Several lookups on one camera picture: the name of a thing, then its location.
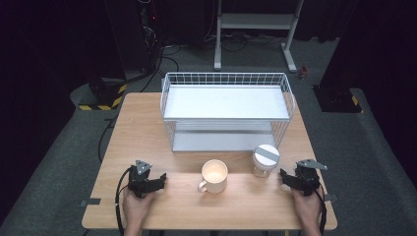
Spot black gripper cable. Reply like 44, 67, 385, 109
313, 186, 328, 236
114, 165, 136, 236

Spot cream mug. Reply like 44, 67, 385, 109
197, 158, 229, 195

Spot clear jar with white lid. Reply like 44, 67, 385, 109
252, 144, 281, 179

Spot dark equipment rack with cables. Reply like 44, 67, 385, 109
137, 0, 162, 74

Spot person's left hand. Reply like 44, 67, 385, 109
122, 188, 155, 225

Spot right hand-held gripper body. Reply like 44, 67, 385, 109
293, 158, 328, 198

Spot person's right hand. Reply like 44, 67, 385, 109
291, 186, 325, 228

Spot black yellow striped base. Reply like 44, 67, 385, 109
78, 77, 128, 112
312, 84, 365, 114

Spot white wire shelf rack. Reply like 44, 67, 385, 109
159, 72, 296, 152

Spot black floor cable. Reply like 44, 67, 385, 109
140, 44, 182, 93
97, 117, 118, 163

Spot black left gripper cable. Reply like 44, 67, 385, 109
114, 165, 136, 236

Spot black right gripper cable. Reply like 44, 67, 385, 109
313, 186, 328, 236

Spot white metal stand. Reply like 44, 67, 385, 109
212, 0, 305, 74

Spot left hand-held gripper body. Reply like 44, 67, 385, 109
127, 158, 156, 200

